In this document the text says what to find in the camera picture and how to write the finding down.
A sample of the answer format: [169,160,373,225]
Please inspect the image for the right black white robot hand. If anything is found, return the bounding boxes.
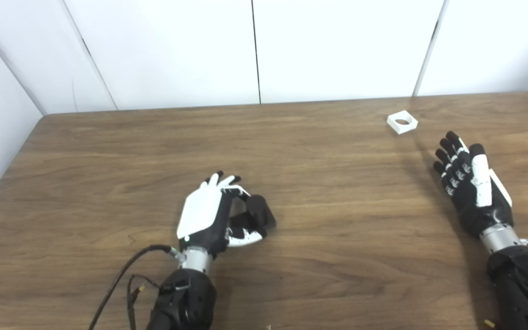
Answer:
[433,131,514,239]

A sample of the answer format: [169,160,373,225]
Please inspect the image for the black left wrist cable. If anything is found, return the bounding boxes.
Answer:
[88,244,187,330]

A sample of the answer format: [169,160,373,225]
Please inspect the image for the black peg with square base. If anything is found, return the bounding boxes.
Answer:
[230,194,277,239]

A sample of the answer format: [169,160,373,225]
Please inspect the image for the white square piece with hole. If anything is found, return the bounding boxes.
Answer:
[386,110,418,135]

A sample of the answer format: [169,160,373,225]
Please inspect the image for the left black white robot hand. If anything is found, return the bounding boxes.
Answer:
[176,171,264,257]

